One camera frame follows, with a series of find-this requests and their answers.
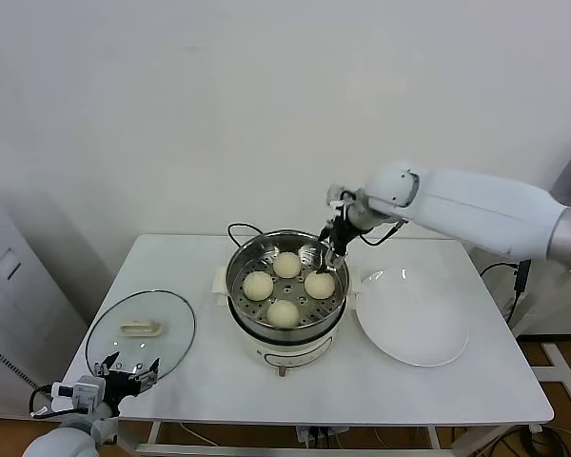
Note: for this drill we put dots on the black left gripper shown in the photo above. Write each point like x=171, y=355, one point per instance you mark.
x=119, y=386

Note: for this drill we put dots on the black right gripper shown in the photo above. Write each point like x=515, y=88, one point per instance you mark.
x=342, y=235

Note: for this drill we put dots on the white steamed baozi bun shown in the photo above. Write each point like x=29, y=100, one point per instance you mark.
x=283, y=314
x=258, y=286
x=320, y=286
x=286, y=265

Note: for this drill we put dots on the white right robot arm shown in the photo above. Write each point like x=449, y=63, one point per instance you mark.
x=480, y=209

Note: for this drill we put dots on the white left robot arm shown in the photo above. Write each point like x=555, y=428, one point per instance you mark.
x=57, y=445

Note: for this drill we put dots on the stainless steel steamer basket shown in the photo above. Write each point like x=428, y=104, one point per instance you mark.
x=247, y=252

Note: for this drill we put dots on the white round plate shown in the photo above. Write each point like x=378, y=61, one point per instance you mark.
x=409, y=319

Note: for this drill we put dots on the white electric cooker base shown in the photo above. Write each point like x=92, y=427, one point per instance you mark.
x=290, y=352

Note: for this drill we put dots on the white floor cabinet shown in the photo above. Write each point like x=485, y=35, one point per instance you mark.
x=9, y=295

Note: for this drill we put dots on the white side desk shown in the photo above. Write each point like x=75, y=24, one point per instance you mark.
x=495, y=300

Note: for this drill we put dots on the white power strip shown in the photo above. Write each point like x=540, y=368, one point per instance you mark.
x=309, y=435

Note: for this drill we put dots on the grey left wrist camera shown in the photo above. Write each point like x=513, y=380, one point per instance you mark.
x=82, y=391

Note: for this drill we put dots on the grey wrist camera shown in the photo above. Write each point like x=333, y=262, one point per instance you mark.
x=82, y=391
x=337, y=194

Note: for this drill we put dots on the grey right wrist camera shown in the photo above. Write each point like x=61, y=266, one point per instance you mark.
x=337, y=194

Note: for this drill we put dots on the white table frame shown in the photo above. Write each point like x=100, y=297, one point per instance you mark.
x=247, y=448

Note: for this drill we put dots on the white desk base frame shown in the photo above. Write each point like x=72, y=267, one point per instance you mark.
x=564, y=376

